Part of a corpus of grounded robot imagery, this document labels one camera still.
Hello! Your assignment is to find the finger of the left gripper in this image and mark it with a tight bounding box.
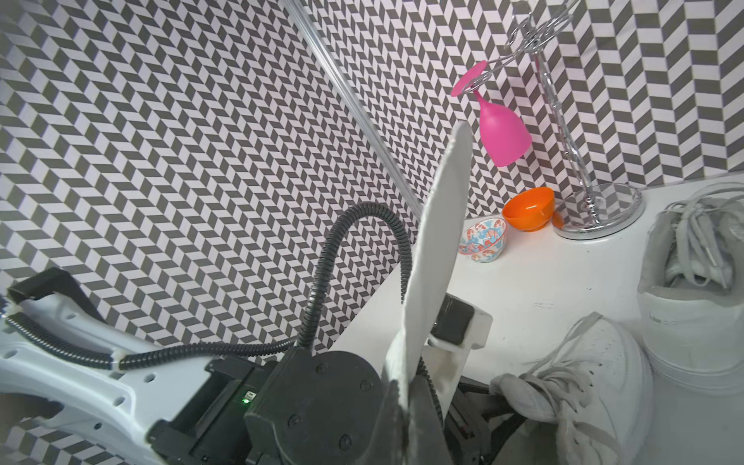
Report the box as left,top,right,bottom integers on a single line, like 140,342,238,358
447,377,526,465

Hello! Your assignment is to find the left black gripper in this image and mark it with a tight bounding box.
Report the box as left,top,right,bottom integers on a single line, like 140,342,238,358
147,350,384,464

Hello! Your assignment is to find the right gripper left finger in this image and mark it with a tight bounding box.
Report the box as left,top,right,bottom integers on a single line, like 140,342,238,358
371,381,406,465

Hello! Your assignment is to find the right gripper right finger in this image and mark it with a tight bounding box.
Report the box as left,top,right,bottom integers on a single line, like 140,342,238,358
408,376,453,465

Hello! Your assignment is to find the white sneaker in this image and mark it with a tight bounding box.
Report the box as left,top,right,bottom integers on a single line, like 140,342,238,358
490,312,653,464
637,182,743,395

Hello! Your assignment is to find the white shoe insole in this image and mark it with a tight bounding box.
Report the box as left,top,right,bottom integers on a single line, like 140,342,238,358
385,121,474,410

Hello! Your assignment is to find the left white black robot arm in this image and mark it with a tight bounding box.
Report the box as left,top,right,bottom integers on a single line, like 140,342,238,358
1,269,524,464

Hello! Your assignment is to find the patterned small bowl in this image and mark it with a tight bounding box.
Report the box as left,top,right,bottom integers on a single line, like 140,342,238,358
458,217,508,264

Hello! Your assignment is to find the orange plastic bowl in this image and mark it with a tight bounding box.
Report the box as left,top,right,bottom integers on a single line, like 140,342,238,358
502,187,556,232

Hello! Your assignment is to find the chrome glass holder stand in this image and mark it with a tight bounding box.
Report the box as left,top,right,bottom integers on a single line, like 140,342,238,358
470,1,645,240

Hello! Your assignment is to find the pink plastic wine glass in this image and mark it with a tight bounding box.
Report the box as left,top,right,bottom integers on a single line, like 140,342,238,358
451,61,532,168

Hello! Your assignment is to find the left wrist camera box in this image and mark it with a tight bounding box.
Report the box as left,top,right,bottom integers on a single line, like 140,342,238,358
422,294,493,417

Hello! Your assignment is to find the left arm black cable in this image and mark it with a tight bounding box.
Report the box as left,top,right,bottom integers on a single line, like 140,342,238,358
0,201,414,373

